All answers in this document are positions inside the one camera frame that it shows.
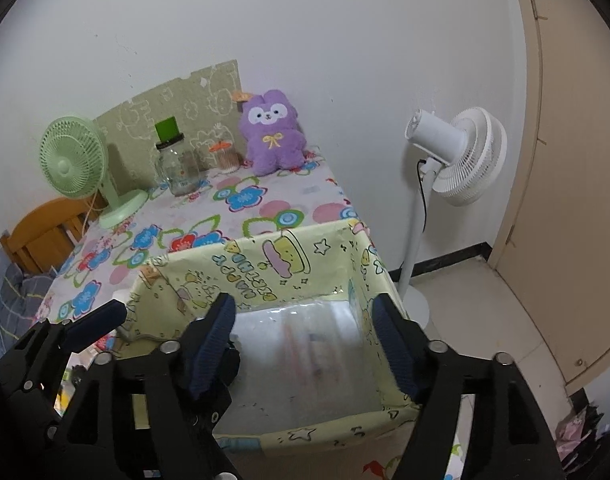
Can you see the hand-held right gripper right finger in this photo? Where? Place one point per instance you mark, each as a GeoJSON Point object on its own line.
{"type": "Point", "coordinates": [392, 350]}

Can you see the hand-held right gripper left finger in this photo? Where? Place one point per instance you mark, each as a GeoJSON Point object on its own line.
{"type": "Point", "coordinates": [212, 350]}

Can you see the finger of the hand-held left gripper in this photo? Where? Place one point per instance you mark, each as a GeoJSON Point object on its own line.
{"type": "Point", "coordinates": [102, 321]}
{"type": "Point", "coordinates": [220, 407]}

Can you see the yellow cartoon storage box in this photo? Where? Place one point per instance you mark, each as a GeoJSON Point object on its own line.
{"type": "Point", "coordinates": [305, 270]}

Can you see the plaid blanket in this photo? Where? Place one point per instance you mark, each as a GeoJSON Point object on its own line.
{"type": "Point", "coordinates": [15, 295]}

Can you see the wooden bed headboard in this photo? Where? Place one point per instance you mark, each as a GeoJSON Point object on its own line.
{"type": "Point", "coordinates": [40, 230]}

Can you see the floral tablecloth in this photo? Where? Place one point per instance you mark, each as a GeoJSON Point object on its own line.
{"type": "Point", "coordinates": [265, 210]}

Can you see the green desk fan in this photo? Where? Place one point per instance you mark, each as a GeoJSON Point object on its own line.
{"type": "Point", "coordinates": [67, 160]}

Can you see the glass jar with green lid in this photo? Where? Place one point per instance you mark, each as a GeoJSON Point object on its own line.
{"type": "Point", "coordinates": [177, 170]}

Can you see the cotton swab container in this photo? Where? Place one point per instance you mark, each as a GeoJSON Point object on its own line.
{"type": "Point", "coordinates": [225, 160]}

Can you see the pink patterned bag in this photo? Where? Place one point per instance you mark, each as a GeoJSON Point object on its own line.
{"type": "Point", "coordinates": [577, 435]}

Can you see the white standing fan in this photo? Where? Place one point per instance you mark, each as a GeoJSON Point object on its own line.
{"type": "Point", "coordinates": [467, 155]}

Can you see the purple plush toy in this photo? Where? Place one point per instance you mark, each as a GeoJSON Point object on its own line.
{"type": "Point", "coordinates": [272, 145]}

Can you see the beige door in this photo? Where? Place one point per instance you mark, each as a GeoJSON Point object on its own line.
{"type": "Point", "coordinates": [575, 210]}

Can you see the green patterned board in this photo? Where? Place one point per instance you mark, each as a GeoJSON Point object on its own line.
{"type": "Point", "coordinates": [185, 100]}

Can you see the orange plush tag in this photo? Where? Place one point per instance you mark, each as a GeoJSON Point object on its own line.
{"type": "Point", "coordinates": [241, 95]}

